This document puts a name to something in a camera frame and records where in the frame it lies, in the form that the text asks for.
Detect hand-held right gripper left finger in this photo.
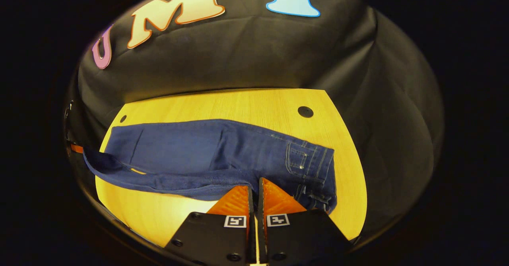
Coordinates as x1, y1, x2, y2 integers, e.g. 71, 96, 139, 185
164, 184, 257, 266

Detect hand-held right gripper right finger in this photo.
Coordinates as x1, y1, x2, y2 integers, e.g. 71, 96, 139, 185
256, 177, 352, 266

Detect blue jeans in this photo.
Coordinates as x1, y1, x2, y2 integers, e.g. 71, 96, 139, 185
83, 119, 338, 214

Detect black backdrop cloth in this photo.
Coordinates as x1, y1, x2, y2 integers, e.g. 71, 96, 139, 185
66, 0, 444, 243

